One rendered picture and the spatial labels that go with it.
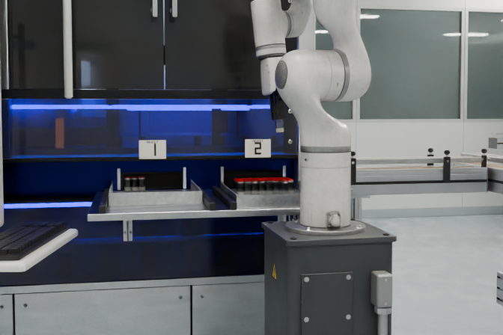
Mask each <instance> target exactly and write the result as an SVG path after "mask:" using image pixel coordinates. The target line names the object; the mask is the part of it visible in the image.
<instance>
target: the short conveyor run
mask: <svg viewBox="0 0 503 335"><path fill-rule="evenodd" d="M428 152H429V153H430V154H427V157H376V158H354V155H355V154H356V153H355V151H351V156H352V158H351V188H353V189H354V194H351V196H355V195H384V194H443V193H472V192H488V170H487V167H474V166H472V165H451V163H472V162H482V158H481V157H473V156H448V155H449V154H450V151H449V150H445V151H444V154H445V155H446V156H434V154H432V152H433V148H429V149H428ZM434 163H443V165H434ZM382 164H427V166H388V167H356V165H382Z"/></svg>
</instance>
